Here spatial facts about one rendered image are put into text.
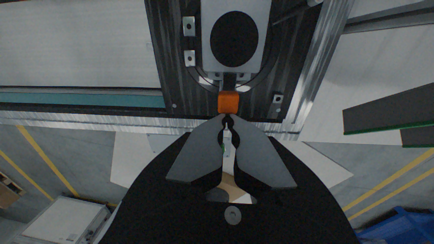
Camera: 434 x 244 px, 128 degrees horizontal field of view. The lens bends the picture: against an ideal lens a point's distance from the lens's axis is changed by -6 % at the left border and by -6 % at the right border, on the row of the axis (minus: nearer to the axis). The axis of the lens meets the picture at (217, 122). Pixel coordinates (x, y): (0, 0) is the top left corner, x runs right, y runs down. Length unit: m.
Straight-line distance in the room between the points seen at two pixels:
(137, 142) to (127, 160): 0.14
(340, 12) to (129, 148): 0.65
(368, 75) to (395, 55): 0.06
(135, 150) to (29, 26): 0.40
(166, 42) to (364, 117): 0.32
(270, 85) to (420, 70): 0.42
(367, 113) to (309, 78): 0.10
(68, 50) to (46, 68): 0.09
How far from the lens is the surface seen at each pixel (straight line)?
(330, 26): 0.27
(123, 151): 0.62
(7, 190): 5.79
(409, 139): 0.39
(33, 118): 0.58
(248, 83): 0.20
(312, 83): 0.28
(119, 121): 0.36
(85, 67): 0.41
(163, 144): 0.34
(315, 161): 0.60
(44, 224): 4.55
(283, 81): 0.24
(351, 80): 0.46
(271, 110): 0.25
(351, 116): 0.28
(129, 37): 0.33
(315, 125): 0.47
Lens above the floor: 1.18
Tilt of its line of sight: 59 degrees down
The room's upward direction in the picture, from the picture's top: 173 degrees counter-clockwise
